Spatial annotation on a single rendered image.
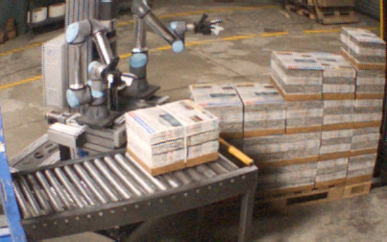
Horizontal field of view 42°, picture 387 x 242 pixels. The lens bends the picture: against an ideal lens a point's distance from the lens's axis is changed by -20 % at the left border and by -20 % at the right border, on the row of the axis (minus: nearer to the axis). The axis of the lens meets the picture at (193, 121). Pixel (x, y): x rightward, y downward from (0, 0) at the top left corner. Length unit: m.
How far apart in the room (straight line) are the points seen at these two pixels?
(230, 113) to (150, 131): 0.95
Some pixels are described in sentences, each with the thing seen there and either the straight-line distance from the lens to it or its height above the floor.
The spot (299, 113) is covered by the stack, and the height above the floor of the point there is 0.74.
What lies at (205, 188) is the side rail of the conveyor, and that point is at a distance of 2.89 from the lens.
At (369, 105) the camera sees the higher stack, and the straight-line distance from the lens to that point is 4.07.
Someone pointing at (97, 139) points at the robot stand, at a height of 0.70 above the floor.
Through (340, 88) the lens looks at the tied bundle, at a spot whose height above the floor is 0.92.
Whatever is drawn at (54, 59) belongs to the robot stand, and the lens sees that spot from 3.83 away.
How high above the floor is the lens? 2.22
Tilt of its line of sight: 24 degrees down
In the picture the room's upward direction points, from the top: straight up
